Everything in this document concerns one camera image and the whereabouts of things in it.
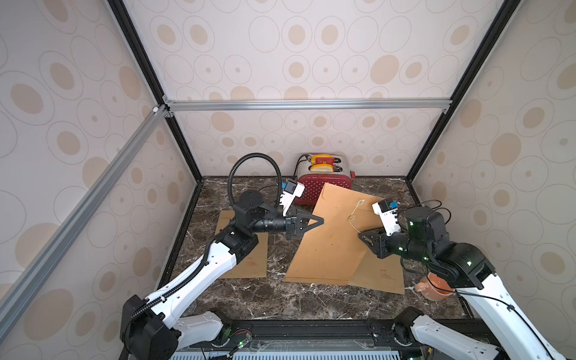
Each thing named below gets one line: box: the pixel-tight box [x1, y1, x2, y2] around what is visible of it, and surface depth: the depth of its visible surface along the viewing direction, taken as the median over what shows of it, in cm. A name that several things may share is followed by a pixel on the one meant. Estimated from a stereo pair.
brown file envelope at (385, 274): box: [347, 249, 405, 295], surface depth 85 cm
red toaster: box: [294, 153, 357, 206], surface depth 99 cm
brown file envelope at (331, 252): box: [284, 183, 382, 286], surface depth 62 cm
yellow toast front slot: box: [310, 163, 334, 174], surface depth 98 cm
